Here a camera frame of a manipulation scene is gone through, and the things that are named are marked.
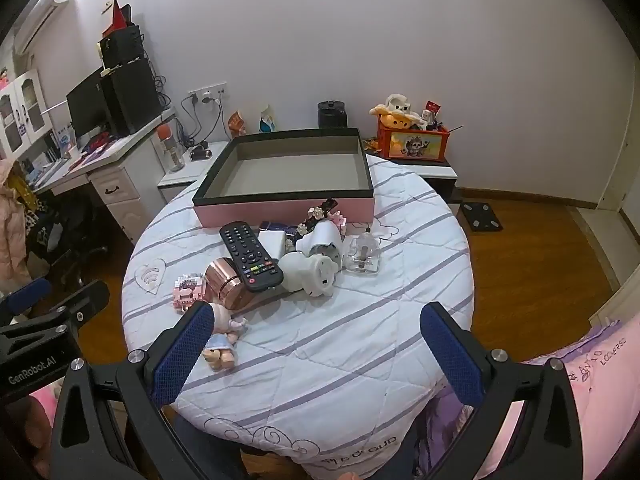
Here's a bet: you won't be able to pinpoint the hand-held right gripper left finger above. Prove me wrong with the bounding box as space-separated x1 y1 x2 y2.
50 301 251 480

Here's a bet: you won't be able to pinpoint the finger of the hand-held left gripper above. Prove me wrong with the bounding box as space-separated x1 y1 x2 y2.
30 280 111 333
0 277 53 318

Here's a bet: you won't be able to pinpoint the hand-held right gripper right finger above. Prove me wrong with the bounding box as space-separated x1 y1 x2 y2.
419 302 586 480

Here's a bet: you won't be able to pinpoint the small doll figure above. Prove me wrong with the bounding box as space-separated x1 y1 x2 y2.
202 302 249 372

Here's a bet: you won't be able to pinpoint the rose gold metal cylinder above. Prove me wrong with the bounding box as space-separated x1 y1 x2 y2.
204 256 258 311

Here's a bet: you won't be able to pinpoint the black remote control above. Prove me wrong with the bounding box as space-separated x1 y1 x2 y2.
219 221 285 293

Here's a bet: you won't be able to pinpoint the white pump bottle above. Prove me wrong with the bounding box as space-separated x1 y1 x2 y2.
347 227 381 276

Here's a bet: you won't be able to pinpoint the black flower hair clip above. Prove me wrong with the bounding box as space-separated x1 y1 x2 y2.
292 198 341 238

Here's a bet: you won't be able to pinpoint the black office chair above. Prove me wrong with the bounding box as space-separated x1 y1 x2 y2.
30 200 108 286

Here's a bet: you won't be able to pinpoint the pink jacket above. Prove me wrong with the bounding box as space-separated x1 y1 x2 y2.
0 160 33 291

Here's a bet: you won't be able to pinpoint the white desk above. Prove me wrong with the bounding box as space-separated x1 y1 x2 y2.
30 110 176 246

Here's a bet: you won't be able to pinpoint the white striped quilt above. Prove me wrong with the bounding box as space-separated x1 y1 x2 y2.
121 152 475 480

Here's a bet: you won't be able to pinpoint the books and papers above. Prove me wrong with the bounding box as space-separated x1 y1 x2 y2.
20 130 101 183

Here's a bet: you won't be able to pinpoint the black floor scale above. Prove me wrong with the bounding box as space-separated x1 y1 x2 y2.
460 201 503 232

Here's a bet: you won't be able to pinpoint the pink bed sheet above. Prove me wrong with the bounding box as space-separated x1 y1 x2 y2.
415 310 640 480

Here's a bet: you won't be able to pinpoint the low white side table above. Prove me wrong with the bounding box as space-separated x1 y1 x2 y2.
157 140 231 206

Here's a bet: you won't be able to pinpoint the red desk items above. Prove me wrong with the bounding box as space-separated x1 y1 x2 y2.
80 132 111 153

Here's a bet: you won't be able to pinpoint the clear bottle orange lid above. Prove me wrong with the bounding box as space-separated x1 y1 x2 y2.
157 125 186 173

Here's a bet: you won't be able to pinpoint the low black white cabinet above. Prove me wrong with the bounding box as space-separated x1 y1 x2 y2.
365 152 458 201

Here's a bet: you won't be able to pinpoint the white glass-door cabinet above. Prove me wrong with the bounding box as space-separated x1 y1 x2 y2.
0 67 53 161

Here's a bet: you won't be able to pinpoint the black computer monitor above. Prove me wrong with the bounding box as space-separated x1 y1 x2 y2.
100 57 163 138
66 67 108 143

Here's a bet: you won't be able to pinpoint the orange printed toy box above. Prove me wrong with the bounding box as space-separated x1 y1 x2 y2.
376 122 451 162

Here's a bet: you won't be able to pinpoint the yellow plush toy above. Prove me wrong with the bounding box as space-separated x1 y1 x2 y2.
370 105 426 131

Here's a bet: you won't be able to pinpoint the black jar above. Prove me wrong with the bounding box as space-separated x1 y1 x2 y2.
317 101 348 130

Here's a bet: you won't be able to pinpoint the white air conditioner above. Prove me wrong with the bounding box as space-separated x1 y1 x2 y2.
12 0 68 53

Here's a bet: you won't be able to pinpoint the red paper bag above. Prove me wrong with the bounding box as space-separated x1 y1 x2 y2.
107 0 128 33

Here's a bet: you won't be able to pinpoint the white wall charger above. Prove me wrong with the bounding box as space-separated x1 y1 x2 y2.
257 230 288 261

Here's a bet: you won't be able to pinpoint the white wooden bed frame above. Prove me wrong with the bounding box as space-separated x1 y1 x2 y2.
590 270 640 331

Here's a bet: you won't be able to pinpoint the black power cables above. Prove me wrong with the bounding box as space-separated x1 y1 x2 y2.
177 95 223 150

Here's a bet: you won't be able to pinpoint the white wall socket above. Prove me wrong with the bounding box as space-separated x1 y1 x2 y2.
188 82 228 106

